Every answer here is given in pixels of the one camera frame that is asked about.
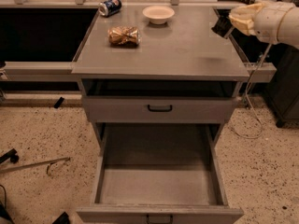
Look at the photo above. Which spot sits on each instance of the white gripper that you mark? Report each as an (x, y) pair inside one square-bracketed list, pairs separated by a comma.
[(268, 21)]

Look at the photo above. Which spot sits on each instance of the black rxbar chocolate bar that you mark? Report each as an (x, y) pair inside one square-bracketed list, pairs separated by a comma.
[(223, 27)]

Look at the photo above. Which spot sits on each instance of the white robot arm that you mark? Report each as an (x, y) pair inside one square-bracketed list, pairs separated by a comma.
[(271, 23)]

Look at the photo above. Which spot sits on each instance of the grey drawer cabinet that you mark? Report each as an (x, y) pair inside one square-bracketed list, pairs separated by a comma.
[(181, 59)]

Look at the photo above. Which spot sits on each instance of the closed grey top drawer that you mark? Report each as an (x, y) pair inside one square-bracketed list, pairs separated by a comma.
[(134, 109)]

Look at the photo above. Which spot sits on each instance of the open grey middle drawer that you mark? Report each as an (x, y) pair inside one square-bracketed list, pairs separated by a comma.
[(161, 170)]

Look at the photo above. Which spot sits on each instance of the white bowl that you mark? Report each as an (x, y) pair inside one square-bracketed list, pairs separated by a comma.
[(158, 14)]

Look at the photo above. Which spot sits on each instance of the gold foil chip bag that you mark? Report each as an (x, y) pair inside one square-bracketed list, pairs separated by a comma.
[(124, 35)]

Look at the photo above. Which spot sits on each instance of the blue pepsi can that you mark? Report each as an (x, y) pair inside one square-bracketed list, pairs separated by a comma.
[(109, 7)]

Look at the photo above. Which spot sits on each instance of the black block on floor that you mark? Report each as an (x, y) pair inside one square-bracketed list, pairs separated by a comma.
[(59, 102)]

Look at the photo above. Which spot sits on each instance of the metal rod on floor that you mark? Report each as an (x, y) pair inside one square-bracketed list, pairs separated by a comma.
[(31, 165)]

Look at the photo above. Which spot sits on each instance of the black clamp on floor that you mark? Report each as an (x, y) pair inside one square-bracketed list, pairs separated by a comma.
[(11, 155)]

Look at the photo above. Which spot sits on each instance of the black object bottom floor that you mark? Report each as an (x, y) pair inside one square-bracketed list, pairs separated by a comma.
[(62, 219)]

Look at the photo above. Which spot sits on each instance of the black top drawer handle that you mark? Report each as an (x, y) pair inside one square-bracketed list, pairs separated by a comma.
[(158, 108)]

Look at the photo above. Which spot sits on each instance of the black drawer handle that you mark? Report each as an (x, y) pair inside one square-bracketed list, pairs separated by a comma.
[(152, 219), (158, 108)]

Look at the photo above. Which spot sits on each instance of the black middle drawer handle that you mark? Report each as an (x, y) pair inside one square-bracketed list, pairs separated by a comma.
[(152, 219)]

